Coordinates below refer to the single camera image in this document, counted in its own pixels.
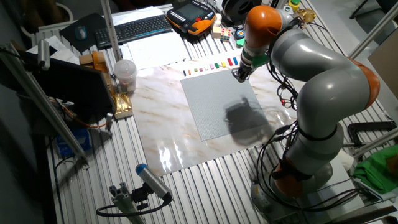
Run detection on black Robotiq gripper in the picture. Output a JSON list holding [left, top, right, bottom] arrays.
[[232, 65, 252, 83]]

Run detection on grey Lego baseplate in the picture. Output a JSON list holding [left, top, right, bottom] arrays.
[[180, 68, 269, 142]]

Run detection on Rubik's cube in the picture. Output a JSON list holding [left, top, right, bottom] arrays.
[[220, 27, 233, 43]]

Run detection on large black spool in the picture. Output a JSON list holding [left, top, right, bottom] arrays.
[[222, 0, 264, 24]]

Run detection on glossy marble pattern mat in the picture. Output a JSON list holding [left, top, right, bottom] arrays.
[[129, 51, 304, 177]]

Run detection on black orange teach pendant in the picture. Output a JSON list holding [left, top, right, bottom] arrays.
[[165, 0, 216, 36]]

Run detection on white printed paper sheet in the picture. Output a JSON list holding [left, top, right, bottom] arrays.
[[119, 32, 191, 71]]

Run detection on crinkled gold foil object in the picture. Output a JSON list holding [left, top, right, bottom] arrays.
[[294, 8, 317, 25]]

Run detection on clear plastic lidded cup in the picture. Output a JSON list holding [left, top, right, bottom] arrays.
[[113, 59, 138, 94]]

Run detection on black computer keyboard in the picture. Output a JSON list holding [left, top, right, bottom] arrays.
[[94, 14, 173, 49]]

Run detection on gold foil bag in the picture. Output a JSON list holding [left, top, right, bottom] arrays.
[[111, 92, 134, 121]]

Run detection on white paper stack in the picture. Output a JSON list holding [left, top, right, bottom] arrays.
[[111, 5, 165, 26]]

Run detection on black clamp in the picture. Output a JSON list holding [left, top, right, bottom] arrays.
[[347, 121, 398, 147]]

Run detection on orange tape roll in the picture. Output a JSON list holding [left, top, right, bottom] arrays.
[[91, 50, 109, 74]]

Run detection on aluminium profile beam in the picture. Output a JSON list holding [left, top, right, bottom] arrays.
[[353, 127, 398, 158], [348, 1, 398, 60]]

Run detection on small cardboard box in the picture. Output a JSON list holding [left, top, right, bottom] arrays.
[[79, 53, 94, 67]]

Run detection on black mouse pad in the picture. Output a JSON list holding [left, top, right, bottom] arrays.
[[58, 12, 108, 54]]

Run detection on green cloth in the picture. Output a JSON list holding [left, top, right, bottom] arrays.
[[353, 144, 398, 195]]

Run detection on dark computer mouse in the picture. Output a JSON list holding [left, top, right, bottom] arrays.
[[75, 25, 88, 41]]

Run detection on black flat monitor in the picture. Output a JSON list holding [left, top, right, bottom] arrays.
[[18, 49, 117, 125]]

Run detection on blue box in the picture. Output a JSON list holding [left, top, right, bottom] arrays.
[[55, 128, 92, 158]]

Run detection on loose white paper sheets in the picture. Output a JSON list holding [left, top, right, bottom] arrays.
[[26, 35, 80, 65]]

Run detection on long slanted aluminium beam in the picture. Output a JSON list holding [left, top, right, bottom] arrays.
[[0, 43, 90, 170]]

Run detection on green printed wrist mount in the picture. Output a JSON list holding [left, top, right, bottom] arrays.
[[235, 39, 270, 70]]

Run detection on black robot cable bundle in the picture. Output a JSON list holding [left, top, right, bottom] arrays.
[[254, 18, 361, 215]]

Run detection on silver camera with blue cap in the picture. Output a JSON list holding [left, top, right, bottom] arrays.
[[135, 163, 174, 202]]

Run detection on upright aluminium profile post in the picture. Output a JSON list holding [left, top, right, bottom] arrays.
[[99, 0, 123, 62]]

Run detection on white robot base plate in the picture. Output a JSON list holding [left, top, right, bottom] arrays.
[[310, 154, 365, 220]]

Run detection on thin orange cable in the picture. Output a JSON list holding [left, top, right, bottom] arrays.
[[48, 98, 108, 129]]

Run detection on short aluminium profile mount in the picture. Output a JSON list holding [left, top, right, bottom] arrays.
[[108, 182, 147, 224]]

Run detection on black camera cable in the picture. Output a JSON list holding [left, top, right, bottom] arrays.
[[95, 195, 172, 218]]

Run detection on silver bar camera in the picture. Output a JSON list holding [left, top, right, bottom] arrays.
[[37, 39, 51, 71]]

